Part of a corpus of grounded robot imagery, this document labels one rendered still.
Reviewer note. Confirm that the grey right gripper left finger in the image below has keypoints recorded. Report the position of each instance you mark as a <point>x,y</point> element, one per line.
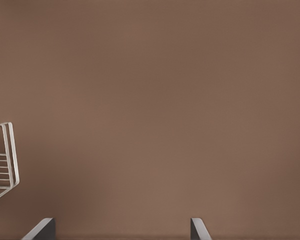
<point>43,230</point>

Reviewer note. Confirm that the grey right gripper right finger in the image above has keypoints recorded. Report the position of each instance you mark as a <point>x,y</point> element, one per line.
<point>199,230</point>

